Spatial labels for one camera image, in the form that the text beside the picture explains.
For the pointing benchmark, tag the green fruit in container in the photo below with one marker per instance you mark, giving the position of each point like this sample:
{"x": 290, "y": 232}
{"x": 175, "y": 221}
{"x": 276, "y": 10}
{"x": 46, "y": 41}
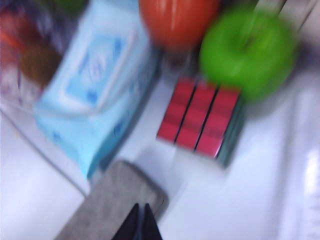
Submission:
{"x": 70, "y": 3}

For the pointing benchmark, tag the orange fruit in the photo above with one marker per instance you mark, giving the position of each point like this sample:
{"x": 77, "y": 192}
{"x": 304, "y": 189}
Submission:
{"x": 175, "y": 22}

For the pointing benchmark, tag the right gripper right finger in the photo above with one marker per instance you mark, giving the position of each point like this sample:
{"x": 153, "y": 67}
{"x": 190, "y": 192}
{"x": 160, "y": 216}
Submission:
{"x": 151, "y": 227}

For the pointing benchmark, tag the grey glasses case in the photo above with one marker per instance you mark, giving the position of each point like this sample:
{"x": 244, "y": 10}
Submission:
{"x": 112, "y": 195}

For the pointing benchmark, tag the clear plastic container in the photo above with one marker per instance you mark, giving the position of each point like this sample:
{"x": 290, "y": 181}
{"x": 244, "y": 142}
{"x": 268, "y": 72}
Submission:
{"x": 10, "y": 82}

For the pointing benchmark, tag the red fruit in container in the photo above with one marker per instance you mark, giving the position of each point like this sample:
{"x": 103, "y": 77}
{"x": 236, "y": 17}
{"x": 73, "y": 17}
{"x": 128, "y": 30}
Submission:
{"x": 12, "y": 37}

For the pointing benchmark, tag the green apple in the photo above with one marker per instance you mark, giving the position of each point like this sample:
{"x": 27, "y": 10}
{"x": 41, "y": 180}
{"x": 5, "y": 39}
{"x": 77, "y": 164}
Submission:
{"x": 245, "y": 62}

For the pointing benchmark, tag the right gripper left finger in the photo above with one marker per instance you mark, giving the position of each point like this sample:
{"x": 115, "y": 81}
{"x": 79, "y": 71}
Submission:
{"x": 132, "y": 227}

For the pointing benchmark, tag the light blue wipes pack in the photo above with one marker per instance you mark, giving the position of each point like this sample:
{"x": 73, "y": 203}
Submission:
{"x": 87, "y": 112}

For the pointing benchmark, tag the rubik's cube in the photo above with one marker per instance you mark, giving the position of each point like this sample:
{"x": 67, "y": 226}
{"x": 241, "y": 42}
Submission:
{"x": 197, "y": 115}

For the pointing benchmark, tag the brown round fruit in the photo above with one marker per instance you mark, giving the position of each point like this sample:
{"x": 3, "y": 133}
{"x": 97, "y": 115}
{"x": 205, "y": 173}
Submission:
{"x": 40, "y": 60}

